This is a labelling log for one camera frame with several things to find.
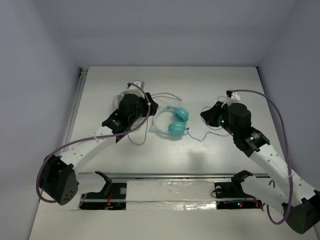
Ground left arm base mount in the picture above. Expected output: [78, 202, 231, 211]
[78, 171, 127, 211]

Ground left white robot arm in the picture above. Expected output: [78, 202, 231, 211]
[36, 92, 159, 206]

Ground grey headphone cable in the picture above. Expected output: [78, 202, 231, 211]
[126, 92, 183, 146]

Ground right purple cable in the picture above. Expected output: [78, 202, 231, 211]
[228, 89, 293, 224]

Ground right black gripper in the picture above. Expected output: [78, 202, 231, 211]
[201, 100, 238, 137]

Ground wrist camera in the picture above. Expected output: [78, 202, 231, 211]
[226, 89, 241, 104]
[127, 80, 145, 96]

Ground grey white headphones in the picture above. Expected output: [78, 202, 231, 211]
[113, 91, 129, 110]

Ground blue headphone cable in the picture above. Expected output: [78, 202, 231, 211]
[186, 94, 235, 142]

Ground teal white headphones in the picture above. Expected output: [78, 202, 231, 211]
[149, 105, 190, 138]

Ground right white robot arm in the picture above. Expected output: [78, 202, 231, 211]
[200, 101, 320, 234]

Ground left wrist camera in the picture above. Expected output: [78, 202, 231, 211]
[127, 80, 145, 96]

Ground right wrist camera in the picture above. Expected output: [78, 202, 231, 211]
[226, 89, 241, 104]

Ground aluminium rail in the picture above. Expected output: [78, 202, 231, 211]
[77, 172, 271, 180]

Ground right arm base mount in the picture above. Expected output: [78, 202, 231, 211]
[210, 170, 264, 210]

